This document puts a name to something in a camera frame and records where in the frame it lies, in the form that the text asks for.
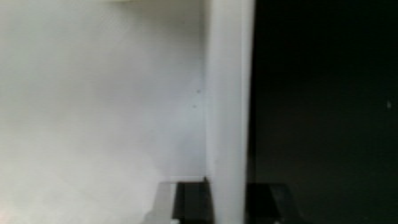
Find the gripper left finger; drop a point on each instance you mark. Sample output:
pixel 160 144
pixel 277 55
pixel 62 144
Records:
pixel 183 203

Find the white square tabletop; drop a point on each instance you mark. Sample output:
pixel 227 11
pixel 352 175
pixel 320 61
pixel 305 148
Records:
pixel 122 108

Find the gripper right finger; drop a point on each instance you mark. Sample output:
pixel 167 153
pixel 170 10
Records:
pixel 270 207

